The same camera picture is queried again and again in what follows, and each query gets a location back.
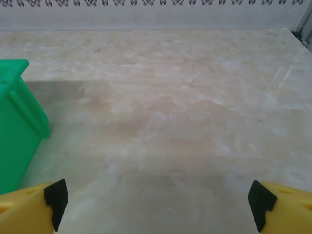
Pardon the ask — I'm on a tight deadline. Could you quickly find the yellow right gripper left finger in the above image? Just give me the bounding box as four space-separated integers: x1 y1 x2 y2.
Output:
0 179 69 234

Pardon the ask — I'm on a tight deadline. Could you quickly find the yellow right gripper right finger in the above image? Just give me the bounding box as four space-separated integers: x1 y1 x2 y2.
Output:
248 180 312 234

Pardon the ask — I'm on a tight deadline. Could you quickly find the green plastic bin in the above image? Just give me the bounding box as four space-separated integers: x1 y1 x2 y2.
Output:
0 59 51 195

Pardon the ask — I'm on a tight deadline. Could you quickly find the aluminium frame side rail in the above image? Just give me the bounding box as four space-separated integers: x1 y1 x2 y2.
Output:
292 30 312 52

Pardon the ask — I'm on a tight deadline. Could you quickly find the aluminium frame post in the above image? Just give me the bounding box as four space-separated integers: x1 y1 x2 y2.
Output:
293 0 312 37

